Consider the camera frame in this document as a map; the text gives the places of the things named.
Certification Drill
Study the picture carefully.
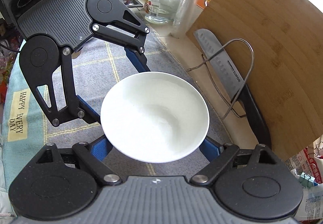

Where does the white floral bowl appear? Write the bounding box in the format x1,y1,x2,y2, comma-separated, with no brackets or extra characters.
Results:
100,71,210,163

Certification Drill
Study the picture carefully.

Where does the grey checked table mat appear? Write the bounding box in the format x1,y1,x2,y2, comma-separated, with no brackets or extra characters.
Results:
2,22,233,189

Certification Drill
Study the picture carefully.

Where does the glass jar with lid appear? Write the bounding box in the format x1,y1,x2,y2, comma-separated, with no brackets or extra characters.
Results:
144,0,180,24

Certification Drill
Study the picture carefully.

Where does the white packaged food bag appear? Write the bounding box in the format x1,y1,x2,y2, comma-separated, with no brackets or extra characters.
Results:
285,137,322,223

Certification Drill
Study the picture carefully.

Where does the bamboo cutting board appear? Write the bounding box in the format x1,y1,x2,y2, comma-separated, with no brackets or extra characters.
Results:
187,0,322,160

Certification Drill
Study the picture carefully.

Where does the wire board rack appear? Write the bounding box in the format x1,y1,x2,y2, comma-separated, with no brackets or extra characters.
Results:
187,38,255,120

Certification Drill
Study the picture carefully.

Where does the black cable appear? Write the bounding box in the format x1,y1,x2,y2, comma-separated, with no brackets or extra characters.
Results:
0,43,22,53

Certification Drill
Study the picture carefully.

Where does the steel kitchen knife black handle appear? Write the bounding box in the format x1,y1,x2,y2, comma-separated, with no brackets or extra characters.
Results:
194,28,272,147

